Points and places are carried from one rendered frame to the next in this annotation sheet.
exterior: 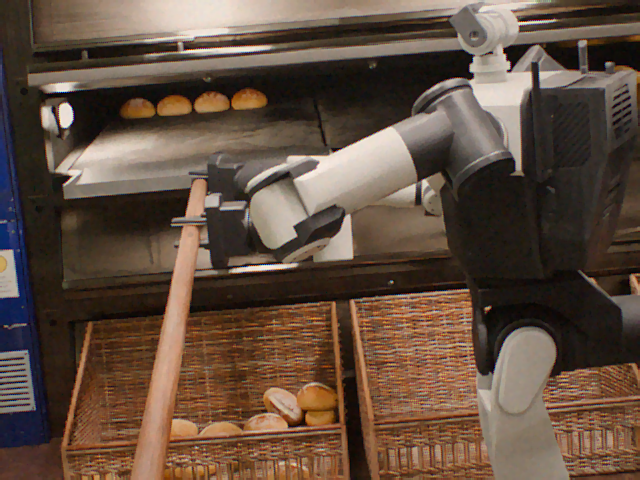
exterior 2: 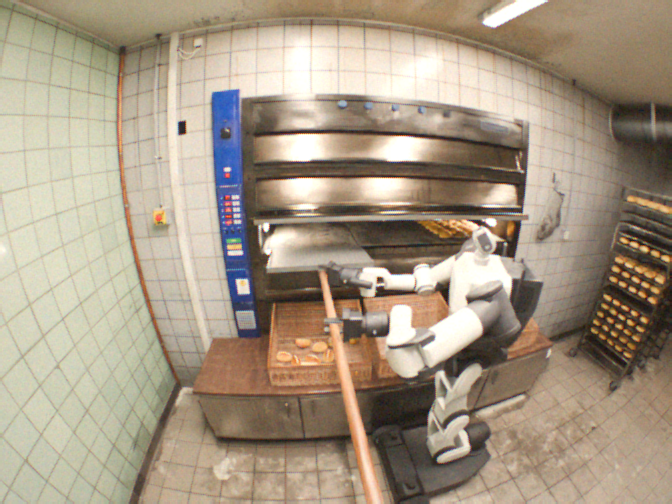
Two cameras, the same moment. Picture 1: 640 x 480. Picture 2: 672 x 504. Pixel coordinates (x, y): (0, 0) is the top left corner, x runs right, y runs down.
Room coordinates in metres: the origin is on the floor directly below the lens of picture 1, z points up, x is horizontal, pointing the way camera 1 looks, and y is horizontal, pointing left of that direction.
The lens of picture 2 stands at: (1.55, 0.27, 1.73)
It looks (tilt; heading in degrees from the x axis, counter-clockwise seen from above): 20 degrees down; 354
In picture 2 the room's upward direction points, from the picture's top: straight up
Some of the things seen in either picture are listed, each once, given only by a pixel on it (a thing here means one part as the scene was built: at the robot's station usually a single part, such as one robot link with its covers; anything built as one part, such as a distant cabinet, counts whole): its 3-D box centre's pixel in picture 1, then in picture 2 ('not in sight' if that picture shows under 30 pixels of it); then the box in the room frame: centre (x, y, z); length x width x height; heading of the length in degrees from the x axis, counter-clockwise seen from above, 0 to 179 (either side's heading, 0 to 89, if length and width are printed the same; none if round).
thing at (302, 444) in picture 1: (211, 403); (318, 340); (2.86, 0.25, 0.72); 0.56 x 0.49 x 0.28; 90
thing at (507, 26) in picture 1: (489, 38); (483, 243); (2.30, -0.29, 1.47); 0.10 x 0.07 x 0.09; 154
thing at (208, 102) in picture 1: (211, 101); not in sight; (4.03, 0.27, 1.21); 0.10 x 0.07 x 0.05; 91
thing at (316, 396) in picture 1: (317, 395); not in sight; (2.99, 0.03, 0.67); 0.10 x 0.07 x 0.05; 61
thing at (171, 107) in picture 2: not in sight; (178, 215); (3.11, 1.07, 1.45); 0.05 x 0.02 x 2.30; 91
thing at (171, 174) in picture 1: (204, 165); (318, 255); (3.02, 0.23, 1.19); 0.55 x 0.36 x 0.03; 92
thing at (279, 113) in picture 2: not in sight; (408, 116); (3.17, -0.32, 1.99); 1.80 x 0.08 x 0.21; 91
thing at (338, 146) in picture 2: not in sight; (409, 148); (3.14, -0.32, 1.80); 1.79 x 0.11 x 0.19; 91
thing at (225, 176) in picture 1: (242, 185); (340, 276); (2.71, 0.14, 1.20); 0.12 x 0.10 x 0.13; 57
